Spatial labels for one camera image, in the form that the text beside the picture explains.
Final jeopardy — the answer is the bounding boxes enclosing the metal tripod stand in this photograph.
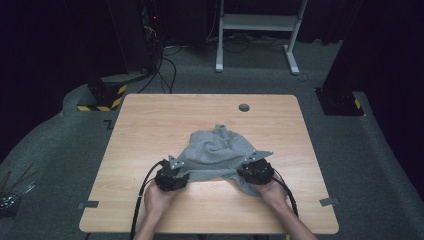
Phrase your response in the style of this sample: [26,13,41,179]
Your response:
[0,161,40,218]

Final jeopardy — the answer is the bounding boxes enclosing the black equipment column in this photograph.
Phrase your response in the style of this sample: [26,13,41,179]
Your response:
[106,0,162,75]

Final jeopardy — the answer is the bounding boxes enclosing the person's left hand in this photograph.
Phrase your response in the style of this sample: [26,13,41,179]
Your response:
[143,181,180,218]

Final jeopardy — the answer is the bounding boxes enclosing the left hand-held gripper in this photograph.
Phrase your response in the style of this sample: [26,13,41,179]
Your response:
[154,154,191,193]

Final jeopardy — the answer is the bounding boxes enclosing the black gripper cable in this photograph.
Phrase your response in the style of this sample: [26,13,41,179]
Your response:
[271,167,300,218]
[128,159,167,240]

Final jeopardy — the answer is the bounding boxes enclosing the grey tape strip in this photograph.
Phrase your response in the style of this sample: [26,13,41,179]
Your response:
[318,196,341,207]
[77,200,100,210]

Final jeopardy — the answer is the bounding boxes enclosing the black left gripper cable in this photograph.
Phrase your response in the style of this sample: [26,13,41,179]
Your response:
[128,159,167,240]

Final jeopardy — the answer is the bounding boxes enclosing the black yellow striped stand base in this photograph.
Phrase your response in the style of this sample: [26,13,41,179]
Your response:
[76,73,129,113]

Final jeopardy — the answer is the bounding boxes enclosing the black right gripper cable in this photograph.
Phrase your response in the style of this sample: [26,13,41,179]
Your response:
[271,167,300,218]

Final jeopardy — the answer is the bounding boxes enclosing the grey garment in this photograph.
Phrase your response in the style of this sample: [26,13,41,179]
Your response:
[174,124,268,198]

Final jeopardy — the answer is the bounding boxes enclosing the white metal stand frame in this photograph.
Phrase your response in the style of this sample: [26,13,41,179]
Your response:
[215,0,310,76]

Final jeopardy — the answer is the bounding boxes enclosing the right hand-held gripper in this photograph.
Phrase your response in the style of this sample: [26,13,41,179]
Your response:
[236,150,275,186]

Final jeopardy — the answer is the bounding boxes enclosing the black floor cables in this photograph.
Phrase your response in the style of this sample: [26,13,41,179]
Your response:
[137,43,183,95]

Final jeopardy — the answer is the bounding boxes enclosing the person's right hand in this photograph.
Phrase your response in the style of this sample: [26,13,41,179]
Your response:
[253,179,290,215]

